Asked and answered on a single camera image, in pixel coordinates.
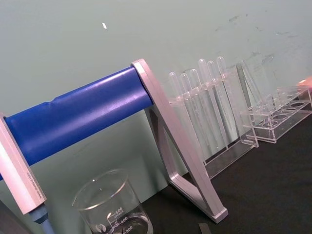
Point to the blue bar silver frame stand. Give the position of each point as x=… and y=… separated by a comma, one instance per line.
x=78, y=114

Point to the black table cloth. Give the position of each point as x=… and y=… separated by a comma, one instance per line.
x=256, y=195

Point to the clear acrylic pipette rack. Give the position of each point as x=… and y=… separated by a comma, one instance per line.
x=229, y=158

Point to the clear glass measuring beaker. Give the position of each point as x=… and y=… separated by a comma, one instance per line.
x=107, y=202

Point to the pink object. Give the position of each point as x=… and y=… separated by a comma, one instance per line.
x=306, y=83

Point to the clear acrylic test tube rack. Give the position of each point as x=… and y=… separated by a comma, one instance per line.
x=268, y=136

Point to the small grey flat strip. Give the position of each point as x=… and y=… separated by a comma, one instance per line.
x=204, y=229

